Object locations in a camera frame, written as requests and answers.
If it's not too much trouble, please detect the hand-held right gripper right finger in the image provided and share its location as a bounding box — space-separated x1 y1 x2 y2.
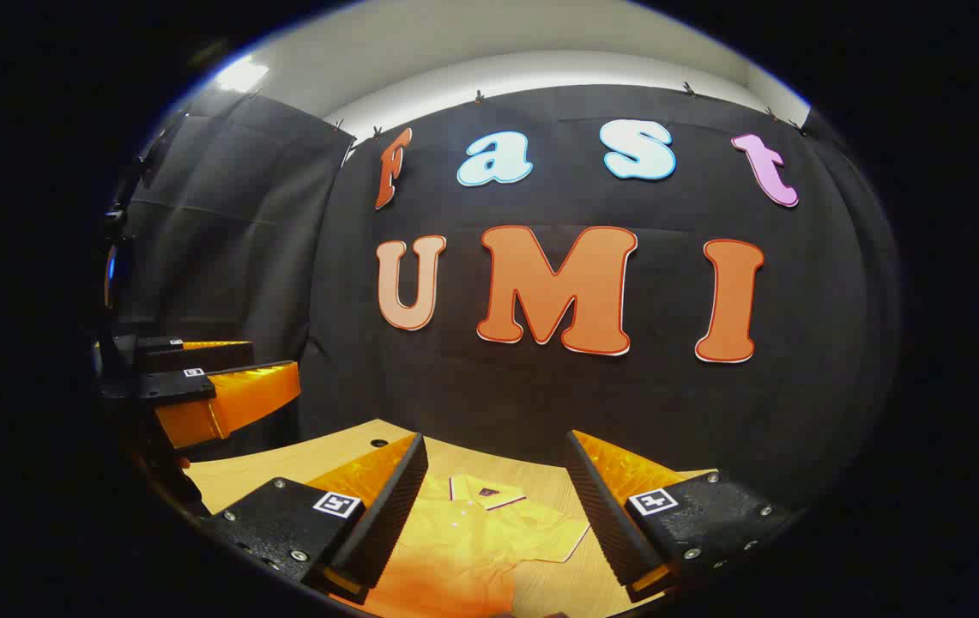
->
564 429 799 604

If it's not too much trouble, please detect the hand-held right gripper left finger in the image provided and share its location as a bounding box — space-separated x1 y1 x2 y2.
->
202 432 430 606

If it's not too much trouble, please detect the orange collared T-shirt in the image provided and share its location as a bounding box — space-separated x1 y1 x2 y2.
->
352 472 591 618

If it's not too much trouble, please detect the bright ceiling light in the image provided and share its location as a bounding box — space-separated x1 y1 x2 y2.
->
213 56 271 94

